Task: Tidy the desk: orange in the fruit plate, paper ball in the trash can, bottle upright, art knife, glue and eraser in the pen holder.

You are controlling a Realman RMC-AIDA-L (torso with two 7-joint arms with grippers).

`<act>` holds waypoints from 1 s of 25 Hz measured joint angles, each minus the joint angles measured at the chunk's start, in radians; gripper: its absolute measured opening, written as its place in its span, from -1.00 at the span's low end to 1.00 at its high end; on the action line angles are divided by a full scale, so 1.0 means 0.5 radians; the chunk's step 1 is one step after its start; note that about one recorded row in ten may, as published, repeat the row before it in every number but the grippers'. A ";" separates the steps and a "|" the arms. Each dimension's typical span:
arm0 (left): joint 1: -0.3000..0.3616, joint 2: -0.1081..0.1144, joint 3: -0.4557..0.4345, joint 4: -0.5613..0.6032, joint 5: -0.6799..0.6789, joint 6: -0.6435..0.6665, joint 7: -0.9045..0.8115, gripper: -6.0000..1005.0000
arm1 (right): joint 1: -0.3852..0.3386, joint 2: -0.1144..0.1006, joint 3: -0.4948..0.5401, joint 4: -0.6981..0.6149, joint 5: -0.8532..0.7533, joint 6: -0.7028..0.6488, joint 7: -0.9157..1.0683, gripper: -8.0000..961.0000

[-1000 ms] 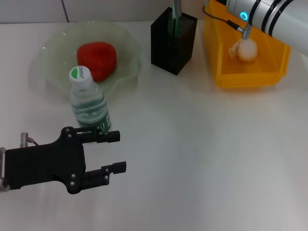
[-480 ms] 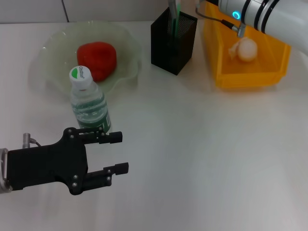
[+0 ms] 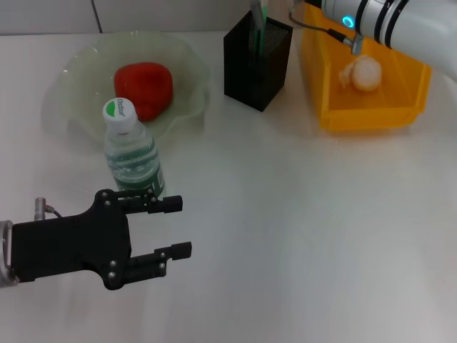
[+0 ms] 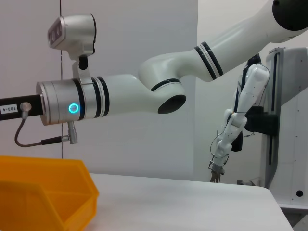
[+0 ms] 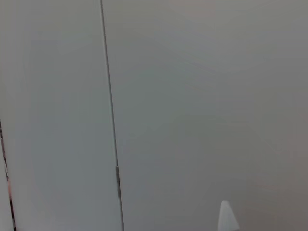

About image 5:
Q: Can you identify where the grey pencil lead tube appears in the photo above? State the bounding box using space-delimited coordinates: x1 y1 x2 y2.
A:
218 200 241 231

